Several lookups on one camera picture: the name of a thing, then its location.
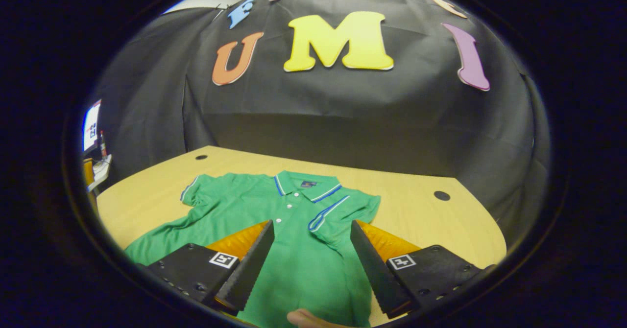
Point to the small red bottle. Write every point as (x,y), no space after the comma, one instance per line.
(103,144)

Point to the green T-shirt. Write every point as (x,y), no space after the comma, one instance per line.
(294,269)

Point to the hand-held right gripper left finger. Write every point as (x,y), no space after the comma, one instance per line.
(247,269)

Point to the black backdrop cloth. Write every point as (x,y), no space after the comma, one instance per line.
(343,122)

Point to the computer monitor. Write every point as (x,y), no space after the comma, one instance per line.
(91,127)

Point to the white side table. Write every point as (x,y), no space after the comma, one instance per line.
(100,171)

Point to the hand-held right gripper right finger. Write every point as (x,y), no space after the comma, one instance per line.
(374,269)

